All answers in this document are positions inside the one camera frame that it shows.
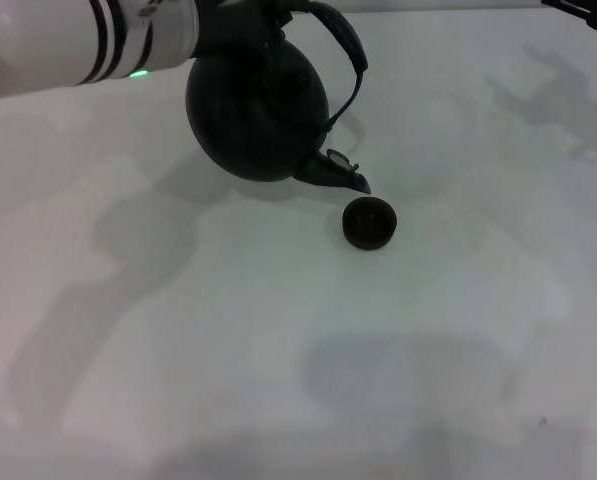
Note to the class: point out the small dark teacup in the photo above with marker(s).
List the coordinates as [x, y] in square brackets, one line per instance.
[370, 225]

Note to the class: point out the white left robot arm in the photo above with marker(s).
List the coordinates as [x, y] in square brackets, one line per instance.
[53, 40]

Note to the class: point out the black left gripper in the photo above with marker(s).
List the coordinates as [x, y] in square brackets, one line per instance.
[228, 25]

